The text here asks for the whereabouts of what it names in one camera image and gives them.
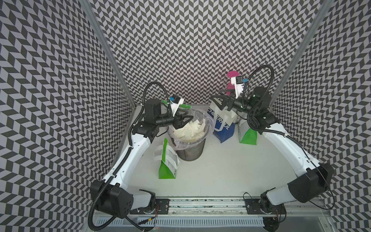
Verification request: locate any pink hourglass ornament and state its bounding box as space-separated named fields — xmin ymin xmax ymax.
xmin=227 ymin=71 xmax=240 ymax=90

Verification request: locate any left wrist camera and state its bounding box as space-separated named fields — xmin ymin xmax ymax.
xmin=168 ymin=96 xmax=184 ymax=117

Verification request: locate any mesh waste bin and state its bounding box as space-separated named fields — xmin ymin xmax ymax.
xmin=168 ymin=109 xmax=213 ymax=161

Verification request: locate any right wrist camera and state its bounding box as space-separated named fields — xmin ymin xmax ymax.
xmin=233 ymin=76 xmax=248 ymax=99

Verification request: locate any aluminium corner post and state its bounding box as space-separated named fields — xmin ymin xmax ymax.
xmin=270 ymin=0 xmax=334 ymax=106
xmin=79 ymin=0 xmax=136 ymax=107

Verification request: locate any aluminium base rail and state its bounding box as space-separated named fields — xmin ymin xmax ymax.
xmin=106 ymin=195 xmax=337 ymax=232

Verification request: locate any green white bag right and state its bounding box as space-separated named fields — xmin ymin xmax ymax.
xmin=238 ymin=119 xmax=258 ymax=145

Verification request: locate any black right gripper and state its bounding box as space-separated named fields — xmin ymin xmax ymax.
xmin=211 ymin=88 xmax=258 ymax=115

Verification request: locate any aluminium corner post left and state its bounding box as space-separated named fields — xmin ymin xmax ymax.
xmin=79 ymin=0 xmax=136 ymax=107

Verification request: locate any clear plastic bin liner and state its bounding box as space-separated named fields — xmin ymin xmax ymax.
xmin=168 ymin=109 xmax=214 ymax=150

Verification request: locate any blue paper bag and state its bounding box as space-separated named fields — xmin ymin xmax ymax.
xmin=207 ymin=101 xmax=237 ymax=143

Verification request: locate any aluminium corner post right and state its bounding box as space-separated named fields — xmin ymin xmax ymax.
xmin=270 ymin=0 xmax=334 ymax=106

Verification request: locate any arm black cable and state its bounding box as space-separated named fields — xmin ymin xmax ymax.
xmin=87 ymin=82 xmax=174 ymax=232
xmin=242 ymin=64 xmax=335 ymax=224

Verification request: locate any pile of receipt scraps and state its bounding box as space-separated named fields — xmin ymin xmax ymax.
xmin=174 ymin=119 xmax=206 ymax=143

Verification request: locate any green white bag front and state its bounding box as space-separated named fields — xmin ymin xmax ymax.
xmin=154 ymin=138 xmax=180 ymax=179

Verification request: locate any green white bag back left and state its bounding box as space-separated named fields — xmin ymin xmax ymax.
xmin=161 ymin=100 xmax=191 ymax=109

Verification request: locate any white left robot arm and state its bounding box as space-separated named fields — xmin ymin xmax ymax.
xmin=89 ymin=95 xmax=193 ymax=218

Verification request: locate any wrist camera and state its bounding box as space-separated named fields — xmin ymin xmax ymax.
xmin=168 ymin=96 xmax=184 ymax=117
xmin=233 ymin=76 xmax=248 ymax=99

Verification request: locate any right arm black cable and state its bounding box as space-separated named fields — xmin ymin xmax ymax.
xmin=242 ymin=64 xmax=335 ymax=224

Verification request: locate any green white bag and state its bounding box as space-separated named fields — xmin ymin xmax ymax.
xmin=238 ymin=119 xmax=258 ymax=145
xmin=154 ymin=138 xmax=180 ymax=179
xmin=161 ymin=100 xmax=191 ymax=109

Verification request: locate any white receipt on front bag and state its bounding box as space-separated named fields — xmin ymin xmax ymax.
xmin=153 ymin=146 xmax=180 ymax=170

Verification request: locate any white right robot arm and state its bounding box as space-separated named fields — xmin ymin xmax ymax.
xmin=210 ymin=87 xmax=334 ymax=214

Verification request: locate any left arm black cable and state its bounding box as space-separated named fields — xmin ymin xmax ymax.
xmin=87 ymin=82 xmax=174 ymax=232

